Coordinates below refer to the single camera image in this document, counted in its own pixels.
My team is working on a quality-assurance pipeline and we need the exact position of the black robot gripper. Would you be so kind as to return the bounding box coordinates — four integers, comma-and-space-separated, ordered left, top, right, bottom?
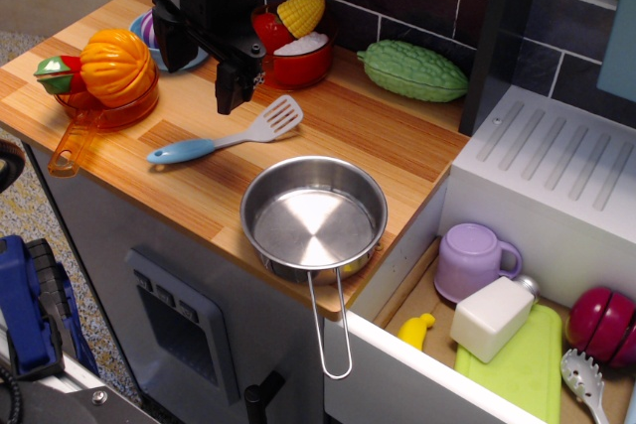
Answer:
152, 0, 265, 115

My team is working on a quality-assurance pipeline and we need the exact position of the white spatula with blue handle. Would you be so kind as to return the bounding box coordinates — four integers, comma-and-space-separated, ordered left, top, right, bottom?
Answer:
146, 94, 304, 165

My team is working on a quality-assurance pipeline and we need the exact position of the stainless steel pan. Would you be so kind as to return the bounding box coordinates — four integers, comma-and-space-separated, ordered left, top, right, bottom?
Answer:
239, 155, 389, 380

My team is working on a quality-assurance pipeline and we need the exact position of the purple white striped toy onion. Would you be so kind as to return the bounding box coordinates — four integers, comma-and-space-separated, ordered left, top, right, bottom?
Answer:
139, 10, 158, 49

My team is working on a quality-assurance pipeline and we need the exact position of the red toy tomato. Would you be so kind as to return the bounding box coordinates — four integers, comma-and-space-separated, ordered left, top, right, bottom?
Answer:
252, 12, 294, 54

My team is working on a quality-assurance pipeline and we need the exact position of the light blue bowl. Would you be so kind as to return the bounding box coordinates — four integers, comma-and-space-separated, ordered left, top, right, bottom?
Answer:
129, 10, 209, 71

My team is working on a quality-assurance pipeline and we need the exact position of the red transparent bowl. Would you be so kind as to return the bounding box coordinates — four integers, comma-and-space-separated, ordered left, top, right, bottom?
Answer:
251, 4, 338, 91

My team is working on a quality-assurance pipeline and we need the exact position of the orange toy pumpkin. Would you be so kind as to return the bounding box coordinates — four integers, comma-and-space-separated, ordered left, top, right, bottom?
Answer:
79, 29, 157, 108

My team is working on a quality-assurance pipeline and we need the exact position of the yellow toy corn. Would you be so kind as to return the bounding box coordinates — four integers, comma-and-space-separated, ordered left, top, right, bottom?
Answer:
276, 0, 326, 39

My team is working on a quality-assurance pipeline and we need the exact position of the white toy rice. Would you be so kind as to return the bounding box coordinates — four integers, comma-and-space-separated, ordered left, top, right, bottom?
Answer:
273, 32, 329, 57

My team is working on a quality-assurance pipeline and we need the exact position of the orange transparent measuring cup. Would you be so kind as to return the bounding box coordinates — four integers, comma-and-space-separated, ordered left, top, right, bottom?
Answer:
48, 67, 159, 178

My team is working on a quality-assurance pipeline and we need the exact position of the red green toy strawberry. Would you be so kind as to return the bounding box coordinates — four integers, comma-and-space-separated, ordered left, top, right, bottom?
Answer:
34, 55, 87, 95

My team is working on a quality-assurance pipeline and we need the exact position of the green toy bitter gourd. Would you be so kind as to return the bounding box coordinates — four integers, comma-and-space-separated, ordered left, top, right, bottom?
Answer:
357, 40, 469, 103

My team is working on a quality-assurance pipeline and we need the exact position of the grey toy oven door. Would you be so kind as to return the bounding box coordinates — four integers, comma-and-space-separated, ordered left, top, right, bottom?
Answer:
125, 249, 239, 408

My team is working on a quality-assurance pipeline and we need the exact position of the blue black clamp device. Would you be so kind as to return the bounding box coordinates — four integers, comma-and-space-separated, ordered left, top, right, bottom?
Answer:
1, 235, 99, 380

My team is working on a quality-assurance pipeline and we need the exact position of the purple plastic mug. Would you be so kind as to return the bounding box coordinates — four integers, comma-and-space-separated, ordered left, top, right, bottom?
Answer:
433, 222, 523, 303

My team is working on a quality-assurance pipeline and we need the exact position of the yellow toy banana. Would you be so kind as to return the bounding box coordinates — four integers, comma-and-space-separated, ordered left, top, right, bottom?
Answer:
397, 313, 436, 351

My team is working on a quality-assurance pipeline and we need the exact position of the white salt shaker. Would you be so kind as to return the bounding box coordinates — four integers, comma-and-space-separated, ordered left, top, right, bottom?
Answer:
450, 275, 540, 363

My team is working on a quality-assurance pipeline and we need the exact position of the light green cutting board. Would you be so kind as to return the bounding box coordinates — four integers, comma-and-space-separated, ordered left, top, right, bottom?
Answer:
454, 305, 562, 423

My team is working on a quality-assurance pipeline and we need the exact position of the magenta toy cabbage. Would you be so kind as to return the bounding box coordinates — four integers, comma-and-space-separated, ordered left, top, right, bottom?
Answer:
565, 287, 635, 368

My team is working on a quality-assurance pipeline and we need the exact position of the grey pasta spoon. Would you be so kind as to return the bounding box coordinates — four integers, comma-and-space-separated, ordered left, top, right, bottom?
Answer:
560, 349, 609, 424

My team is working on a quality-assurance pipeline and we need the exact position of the black oven handle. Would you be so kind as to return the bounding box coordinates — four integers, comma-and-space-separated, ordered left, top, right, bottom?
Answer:
243, 370, 285, 424

